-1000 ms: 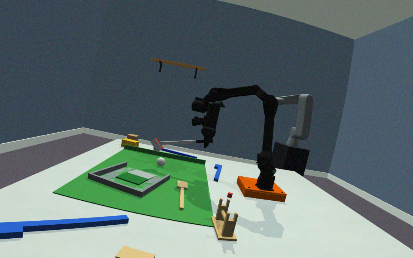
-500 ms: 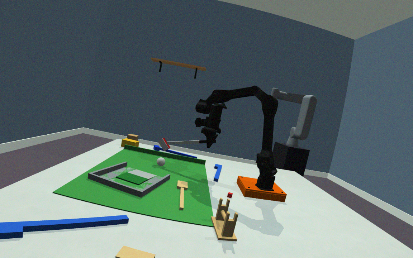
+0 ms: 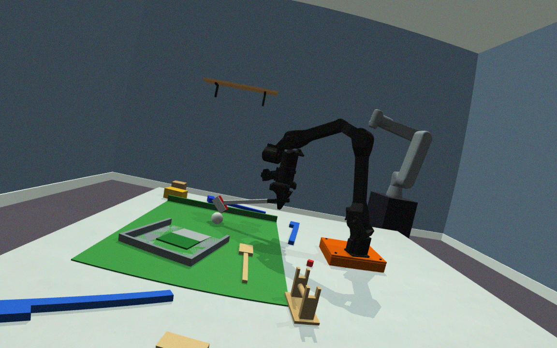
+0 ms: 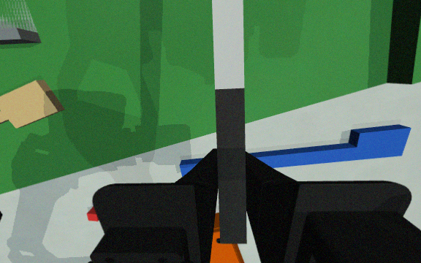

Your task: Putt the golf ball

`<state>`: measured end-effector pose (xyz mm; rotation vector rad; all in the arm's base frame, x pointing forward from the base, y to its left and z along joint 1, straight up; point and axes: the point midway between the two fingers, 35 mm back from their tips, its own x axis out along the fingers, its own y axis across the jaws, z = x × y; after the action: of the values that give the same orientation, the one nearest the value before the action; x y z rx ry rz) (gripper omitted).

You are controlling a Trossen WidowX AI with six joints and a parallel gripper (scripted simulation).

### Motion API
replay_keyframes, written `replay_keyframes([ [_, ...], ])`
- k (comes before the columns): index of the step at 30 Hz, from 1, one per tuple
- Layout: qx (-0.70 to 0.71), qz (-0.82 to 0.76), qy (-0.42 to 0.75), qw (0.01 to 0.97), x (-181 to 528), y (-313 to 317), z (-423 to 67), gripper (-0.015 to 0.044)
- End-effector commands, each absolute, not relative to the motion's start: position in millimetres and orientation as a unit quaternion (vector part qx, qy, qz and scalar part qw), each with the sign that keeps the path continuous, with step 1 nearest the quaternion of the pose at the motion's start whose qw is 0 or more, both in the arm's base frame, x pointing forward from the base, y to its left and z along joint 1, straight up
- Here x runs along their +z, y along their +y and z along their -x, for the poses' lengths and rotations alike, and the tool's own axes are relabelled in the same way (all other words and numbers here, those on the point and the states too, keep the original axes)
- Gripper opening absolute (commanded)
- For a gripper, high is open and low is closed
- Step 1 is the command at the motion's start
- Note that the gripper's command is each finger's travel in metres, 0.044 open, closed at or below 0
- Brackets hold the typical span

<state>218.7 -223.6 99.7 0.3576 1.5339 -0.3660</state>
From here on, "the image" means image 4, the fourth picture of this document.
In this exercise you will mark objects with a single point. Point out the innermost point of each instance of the green rectangular mat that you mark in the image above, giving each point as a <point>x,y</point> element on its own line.
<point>138,75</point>

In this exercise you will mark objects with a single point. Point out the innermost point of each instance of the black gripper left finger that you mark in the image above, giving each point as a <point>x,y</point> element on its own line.
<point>190,203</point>

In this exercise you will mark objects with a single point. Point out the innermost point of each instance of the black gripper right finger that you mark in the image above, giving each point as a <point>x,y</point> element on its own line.
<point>277,205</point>

